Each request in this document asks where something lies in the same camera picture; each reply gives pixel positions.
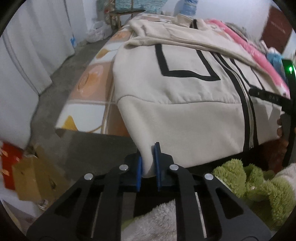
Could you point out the white plastic bag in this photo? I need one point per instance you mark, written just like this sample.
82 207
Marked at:
98 32

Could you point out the red gift bag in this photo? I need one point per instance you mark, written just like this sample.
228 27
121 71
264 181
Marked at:
9 162

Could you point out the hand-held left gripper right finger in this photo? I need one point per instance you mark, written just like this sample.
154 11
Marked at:
158 162

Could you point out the green plush blanket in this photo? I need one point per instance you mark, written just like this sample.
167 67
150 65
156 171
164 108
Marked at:
254 192

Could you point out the beige zip jacket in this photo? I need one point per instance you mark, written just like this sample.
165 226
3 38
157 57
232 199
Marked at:
185 115

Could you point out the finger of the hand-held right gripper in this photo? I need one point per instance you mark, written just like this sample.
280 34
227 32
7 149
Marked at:
268 95

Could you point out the teal patterned hanging cloth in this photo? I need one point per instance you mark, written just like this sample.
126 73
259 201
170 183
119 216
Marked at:
143 4

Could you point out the person's right hand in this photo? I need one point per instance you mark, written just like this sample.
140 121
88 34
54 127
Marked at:
279 129

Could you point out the white fleece blanket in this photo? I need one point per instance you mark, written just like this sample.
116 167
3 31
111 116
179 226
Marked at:
152 222

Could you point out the blue cloth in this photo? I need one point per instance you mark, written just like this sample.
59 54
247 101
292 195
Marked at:
274 59

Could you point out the cardboard box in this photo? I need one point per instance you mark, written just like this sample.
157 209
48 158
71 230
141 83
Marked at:
34 176

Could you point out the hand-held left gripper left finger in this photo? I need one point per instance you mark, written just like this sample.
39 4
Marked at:
138 172

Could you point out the dark brown cloth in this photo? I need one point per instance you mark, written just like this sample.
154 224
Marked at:
275 153

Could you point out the small blue object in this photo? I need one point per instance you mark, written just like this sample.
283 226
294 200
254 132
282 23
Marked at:
73 41

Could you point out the pink blanket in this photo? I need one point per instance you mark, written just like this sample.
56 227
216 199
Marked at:
254 51

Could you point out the white curtain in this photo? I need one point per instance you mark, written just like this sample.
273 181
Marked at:
27 58

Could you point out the brown door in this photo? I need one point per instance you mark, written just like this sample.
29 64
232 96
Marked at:
277 27

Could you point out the blue water bottle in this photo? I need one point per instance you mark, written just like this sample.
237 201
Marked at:
188 7

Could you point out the wooden chair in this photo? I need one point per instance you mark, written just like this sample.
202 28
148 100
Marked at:
115 14

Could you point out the grey floral pillow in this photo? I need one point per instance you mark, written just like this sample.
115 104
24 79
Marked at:
240 30

